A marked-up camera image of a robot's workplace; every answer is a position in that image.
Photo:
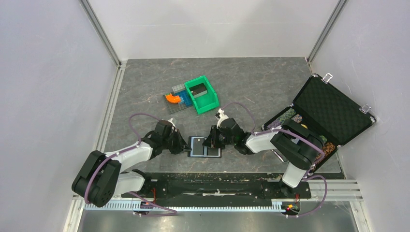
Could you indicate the green plastic bin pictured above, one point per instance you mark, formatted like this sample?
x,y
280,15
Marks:
x,y
204,97

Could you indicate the upper poker chip row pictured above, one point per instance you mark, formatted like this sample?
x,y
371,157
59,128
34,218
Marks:
x,y
282,118

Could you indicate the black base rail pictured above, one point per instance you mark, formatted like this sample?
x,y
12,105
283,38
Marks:
x,y
219,189

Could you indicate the brown poker chip row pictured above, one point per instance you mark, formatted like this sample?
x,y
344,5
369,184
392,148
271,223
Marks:
x,y
327,148

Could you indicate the blue grid tray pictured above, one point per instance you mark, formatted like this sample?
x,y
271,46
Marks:
x,y
186,103

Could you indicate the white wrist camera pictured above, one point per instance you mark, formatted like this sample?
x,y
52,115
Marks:
x,y
221,116
171,121

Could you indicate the orange curved piece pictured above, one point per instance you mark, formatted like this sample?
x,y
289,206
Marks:
x,y
174,99

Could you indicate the black box in bin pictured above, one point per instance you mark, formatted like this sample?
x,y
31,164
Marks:
x,y
198,90

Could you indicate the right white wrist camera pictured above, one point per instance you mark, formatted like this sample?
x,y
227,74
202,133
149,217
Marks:
x,y
221,116

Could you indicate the grey brick block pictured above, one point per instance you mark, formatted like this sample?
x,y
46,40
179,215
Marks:
x,y
178,88

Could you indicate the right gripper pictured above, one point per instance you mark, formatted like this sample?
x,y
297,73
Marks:
x,y
212,142

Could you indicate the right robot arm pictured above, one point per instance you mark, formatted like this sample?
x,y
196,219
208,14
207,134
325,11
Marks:
x,y
297,144

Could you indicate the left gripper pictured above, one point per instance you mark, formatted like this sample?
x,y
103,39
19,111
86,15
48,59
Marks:
x,y
182,144

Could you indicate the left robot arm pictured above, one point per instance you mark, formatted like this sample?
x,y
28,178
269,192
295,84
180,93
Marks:
x,y
105,175

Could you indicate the black leather card holder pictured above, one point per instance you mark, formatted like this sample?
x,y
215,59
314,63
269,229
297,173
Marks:
x,y
210,153

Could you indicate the white comb cable strip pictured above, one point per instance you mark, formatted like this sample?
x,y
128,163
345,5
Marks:
x,y
135,205

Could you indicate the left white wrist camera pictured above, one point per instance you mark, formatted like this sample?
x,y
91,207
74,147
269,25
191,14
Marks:
x,y
171,121

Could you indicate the black poker chip case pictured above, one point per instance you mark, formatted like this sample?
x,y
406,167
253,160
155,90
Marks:
x,y
328,112

